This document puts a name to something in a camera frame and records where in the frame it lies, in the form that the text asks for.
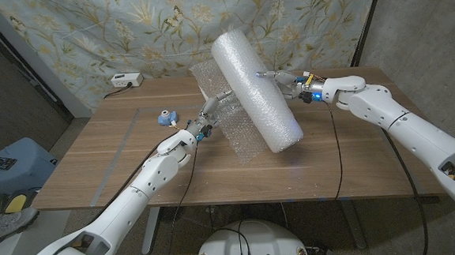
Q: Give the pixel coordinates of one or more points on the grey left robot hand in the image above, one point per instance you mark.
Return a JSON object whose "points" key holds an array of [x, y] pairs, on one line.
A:
{"points": [[208, 111]]}

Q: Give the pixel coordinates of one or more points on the black backdrop stand pole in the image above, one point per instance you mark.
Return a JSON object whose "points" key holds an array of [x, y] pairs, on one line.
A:
{"points": [[365, 24]]}

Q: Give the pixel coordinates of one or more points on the blue plastic storage bin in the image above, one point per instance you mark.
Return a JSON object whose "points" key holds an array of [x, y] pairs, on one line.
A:
{"points": [[28, 163]]}

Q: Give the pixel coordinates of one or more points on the floral light blue backdrop cloth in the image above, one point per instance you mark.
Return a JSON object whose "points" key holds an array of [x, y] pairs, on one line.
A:
{"points": [[127, 38]]}

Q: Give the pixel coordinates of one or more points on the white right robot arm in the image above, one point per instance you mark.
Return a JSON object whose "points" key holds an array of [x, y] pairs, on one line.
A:
{"points": [[410, 132]]}

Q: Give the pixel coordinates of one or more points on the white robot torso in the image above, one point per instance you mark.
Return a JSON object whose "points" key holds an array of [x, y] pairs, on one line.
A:
{"points": [[258, 240]]}

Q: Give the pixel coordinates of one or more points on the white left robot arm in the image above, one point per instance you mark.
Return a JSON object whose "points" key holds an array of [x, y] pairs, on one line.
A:
{"points": [[136, 192]]}

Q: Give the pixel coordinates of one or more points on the grey sneaker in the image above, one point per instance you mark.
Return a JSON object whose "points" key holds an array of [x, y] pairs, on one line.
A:
{"points": [[8, 226]]}

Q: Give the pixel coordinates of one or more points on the white table leg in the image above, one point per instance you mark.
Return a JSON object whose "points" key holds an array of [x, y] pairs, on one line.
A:
{"points": [[150, 231], [354, 226]]}

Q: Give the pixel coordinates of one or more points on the clear bubble wrap roll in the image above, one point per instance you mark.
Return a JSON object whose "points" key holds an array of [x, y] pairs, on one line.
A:
{"points": [[257, 94]]}

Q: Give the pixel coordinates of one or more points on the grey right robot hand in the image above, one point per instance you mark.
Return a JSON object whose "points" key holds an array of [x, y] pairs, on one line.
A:
{"points": [[300, 87]]}

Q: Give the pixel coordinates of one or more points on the flat black patterned device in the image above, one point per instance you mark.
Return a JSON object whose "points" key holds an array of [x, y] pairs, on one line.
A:
{"points": [[2, 163]]}

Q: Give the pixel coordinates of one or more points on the white power strip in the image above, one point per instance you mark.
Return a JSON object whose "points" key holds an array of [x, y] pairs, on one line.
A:
{"points": [[125, 80]]}

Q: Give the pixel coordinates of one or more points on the small blue toy camera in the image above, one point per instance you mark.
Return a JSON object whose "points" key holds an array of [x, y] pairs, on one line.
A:
{"points": [[167, 118]]}

